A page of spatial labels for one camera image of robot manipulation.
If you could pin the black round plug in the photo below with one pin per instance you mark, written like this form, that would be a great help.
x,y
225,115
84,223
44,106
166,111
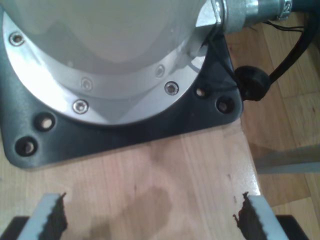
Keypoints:
x,y
252,82

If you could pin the grey metal beam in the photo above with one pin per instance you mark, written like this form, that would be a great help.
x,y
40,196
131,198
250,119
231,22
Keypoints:
x,y
287,162

